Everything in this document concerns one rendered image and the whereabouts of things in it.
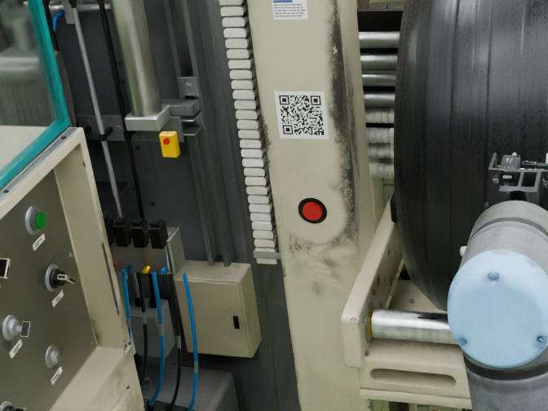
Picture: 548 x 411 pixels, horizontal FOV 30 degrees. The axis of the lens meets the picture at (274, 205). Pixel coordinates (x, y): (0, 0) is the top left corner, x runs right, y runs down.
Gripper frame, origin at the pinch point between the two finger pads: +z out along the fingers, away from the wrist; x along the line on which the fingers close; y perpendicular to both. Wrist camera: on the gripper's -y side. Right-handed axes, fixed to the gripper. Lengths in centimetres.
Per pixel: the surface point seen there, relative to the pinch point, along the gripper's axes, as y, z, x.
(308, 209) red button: -14.1, 23.4, 34.7
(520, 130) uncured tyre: 6.0, 3.0, 1.7
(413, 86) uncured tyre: 10.3, 6.2, 14.9
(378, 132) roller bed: -15, 64, 33
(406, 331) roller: -30.8, 18.2, 19.2
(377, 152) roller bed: -19, 66, 33
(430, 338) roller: -31.6, 18.3, 15.6
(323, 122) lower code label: 0.3, 22.1, 31.1
